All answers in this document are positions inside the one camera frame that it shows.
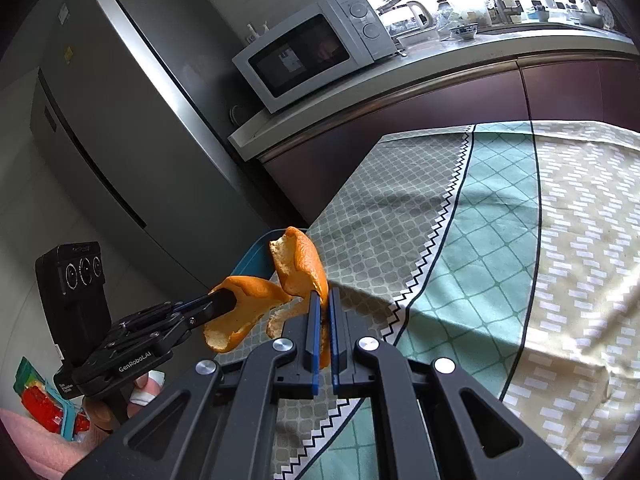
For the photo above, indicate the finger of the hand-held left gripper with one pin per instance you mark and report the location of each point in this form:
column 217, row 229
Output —
column 210, row 307

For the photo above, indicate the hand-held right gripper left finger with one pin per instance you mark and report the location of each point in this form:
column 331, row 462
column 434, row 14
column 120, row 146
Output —
column 314, row 345

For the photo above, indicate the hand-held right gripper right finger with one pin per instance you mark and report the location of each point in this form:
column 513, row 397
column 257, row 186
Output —
column 336, row 345

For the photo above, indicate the blue trash bin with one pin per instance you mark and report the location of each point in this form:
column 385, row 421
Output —
column 255, row 260

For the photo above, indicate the orange peel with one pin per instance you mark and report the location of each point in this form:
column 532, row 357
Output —
column 300, row 265

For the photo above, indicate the person's left forearm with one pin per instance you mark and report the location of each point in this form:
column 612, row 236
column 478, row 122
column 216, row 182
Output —
column 35, row 445

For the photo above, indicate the person's left hand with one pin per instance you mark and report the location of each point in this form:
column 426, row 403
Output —
column 147, row 387

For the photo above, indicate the red and green packet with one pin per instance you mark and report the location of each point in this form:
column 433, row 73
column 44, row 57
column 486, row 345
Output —
column 45, row 405

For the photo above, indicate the patterned tablecloth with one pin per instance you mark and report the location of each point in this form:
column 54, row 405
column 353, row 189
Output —
column 500, row 260

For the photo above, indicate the silver refrigerator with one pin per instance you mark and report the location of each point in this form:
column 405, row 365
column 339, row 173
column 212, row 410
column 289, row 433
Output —
column 125, row 110

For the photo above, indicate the grey kitchen countertop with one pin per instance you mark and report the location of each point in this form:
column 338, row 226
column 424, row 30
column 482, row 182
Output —
column 310, row 115

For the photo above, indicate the purple kitchen cabinets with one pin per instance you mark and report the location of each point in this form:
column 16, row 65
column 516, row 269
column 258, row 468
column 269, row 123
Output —
column 425, row 105

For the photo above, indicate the white microwave oven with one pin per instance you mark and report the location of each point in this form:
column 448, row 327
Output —
column 300, row 55

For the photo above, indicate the white rectangular dish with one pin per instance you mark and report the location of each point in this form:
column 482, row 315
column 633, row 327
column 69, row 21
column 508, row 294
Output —
column 417, row 36

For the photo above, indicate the blue and white bowl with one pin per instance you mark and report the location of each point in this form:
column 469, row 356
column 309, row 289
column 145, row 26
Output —
column 464, row 32

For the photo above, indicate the glass kettle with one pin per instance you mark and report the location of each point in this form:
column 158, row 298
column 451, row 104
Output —
column 415, row 12

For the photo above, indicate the white dotted plate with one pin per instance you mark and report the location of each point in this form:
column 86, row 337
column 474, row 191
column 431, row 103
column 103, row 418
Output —
column 606, row 15

